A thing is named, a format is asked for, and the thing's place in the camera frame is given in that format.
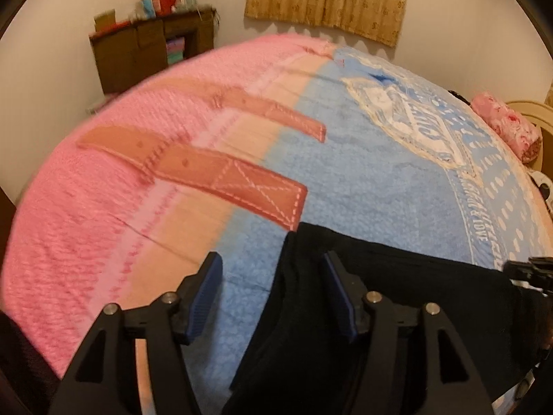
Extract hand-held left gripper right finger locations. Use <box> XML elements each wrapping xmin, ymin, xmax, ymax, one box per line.
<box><xmin>320</xmin><ymin>251</ymin><xmax>495</xmax><ymax>415</ymax></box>

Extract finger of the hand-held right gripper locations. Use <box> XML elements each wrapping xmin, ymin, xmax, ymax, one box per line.
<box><xmin>503</xmin><ymin>257</ymin><xmax>553</xmax><ymax>297</ymax></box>

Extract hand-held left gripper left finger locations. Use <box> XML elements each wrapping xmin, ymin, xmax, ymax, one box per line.
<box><xmin>48</xmin><ymin>251</ymin><xmax>224</xmax><ymax>415</ymax></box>

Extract black pants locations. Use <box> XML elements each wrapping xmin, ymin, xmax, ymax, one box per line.
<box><xmin>222</xmin><ymin>221</ymin><xmax>553</xmax><ymax>415</ymax></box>

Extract pink and blue printed blanket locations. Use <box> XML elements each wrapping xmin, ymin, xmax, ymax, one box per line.
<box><xmin>0</xmin><ymin>32</ymin><xmax>553</xmax><ymax>415</ymax></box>

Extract pink floral pillow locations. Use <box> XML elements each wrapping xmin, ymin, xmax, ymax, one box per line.
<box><xmin>470</xmin><ymin>92</ymin><xmax>544</xmax><ymax>164</ymax></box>

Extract stack of pastel boxes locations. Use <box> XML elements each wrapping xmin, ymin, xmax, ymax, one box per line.
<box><xmin>166</xmin><ymin>37</ymin><xmax>186</xmax><ymax>64</ymax></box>

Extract brown wooden desk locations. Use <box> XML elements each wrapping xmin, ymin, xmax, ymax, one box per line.
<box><xmin>88</xmin><ymin>6</ymin><xmax>217</xmax><ymax>96</ymax></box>

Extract tan cardboard card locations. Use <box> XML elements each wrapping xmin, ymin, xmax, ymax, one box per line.
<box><xmin>94</xmin><ymin>10</ymin><xmax>118</xmax><ymax>32</ymax></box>

